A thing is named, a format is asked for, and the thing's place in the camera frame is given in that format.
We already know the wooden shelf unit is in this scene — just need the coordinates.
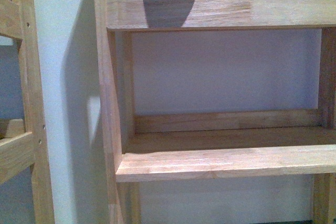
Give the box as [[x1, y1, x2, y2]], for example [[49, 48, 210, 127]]
[[1, 0, 55, 223], [94, 0, 335, 223]]

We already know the left wooden shelf unit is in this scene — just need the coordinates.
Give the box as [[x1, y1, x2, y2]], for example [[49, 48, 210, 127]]
[[1, 0, 55, 223]]

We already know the right wooden shelf unit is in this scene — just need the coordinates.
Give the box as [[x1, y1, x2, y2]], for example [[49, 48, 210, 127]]
[[94, 0, 335, 223]]

